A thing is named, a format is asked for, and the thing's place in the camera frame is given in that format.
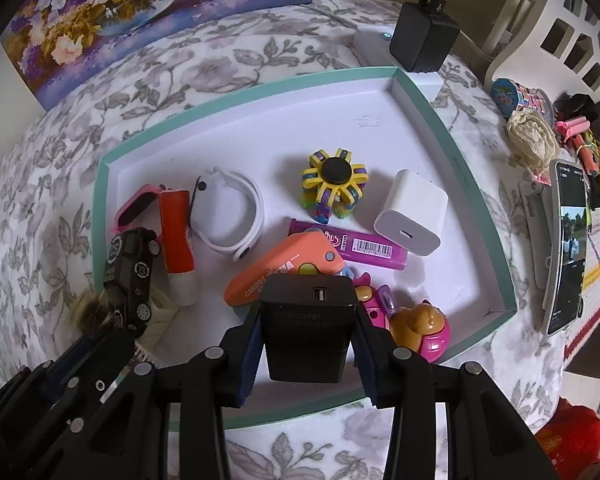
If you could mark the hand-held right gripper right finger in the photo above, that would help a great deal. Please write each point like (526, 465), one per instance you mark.
(369, 365)

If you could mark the white lattice chair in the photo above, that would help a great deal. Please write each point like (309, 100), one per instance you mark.
(545, 20)

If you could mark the white charger cube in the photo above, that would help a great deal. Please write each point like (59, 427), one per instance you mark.
(415, 210)

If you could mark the pink dog toy figure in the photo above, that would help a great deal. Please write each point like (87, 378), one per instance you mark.
(420, 330)

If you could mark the brown fur pompom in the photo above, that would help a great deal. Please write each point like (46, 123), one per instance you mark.
(90, 312)

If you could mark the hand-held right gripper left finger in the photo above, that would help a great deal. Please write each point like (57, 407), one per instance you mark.
(245, 365)

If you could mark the black plugged power adapter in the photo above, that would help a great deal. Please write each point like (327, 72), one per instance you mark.
(422, 40)

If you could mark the white power strip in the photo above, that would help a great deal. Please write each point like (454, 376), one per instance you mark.
(372, 42)

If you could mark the red cloth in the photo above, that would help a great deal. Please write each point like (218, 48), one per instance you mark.
(575, 440)

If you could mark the teal box lid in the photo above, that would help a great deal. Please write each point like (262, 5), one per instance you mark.
(290, 115)

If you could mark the black charger block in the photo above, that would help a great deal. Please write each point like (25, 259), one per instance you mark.
(305, 330)

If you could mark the black toy car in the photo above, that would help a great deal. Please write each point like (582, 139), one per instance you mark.
(130, 270)

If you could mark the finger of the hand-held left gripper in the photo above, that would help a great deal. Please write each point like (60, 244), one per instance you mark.
(65, 360)
(112, 350)

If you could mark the colorful cylinder puzzle toy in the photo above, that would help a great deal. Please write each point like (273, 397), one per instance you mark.
(520, 97)

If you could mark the beige fabric scrunchie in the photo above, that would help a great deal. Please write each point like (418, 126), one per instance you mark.
(532, 140)

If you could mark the pile of colorful hair clips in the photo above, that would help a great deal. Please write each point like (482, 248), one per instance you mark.
(592, 160)

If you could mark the smartphone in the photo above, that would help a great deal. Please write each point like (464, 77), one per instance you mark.
(570, 250)

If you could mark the carrot-shaped toy knife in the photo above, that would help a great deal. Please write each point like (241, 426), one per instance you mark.
(265, 270)

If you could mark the pink smart watch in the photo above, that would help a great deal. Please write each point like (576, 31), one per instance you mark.
(135, 205)

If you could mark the black hair clip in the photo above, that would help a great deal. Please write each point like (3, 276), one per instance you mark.
(577, 106)

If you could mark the yellow fidget spinner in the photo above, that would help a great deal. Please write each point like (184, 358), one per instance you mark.
(335, 180)

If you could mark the purple lighter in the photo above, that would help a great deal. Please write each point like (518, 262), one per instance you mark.
(375, 250)

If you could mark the flower painting canvas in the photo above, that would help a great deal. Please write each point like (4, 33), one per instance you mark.
(130, 10)

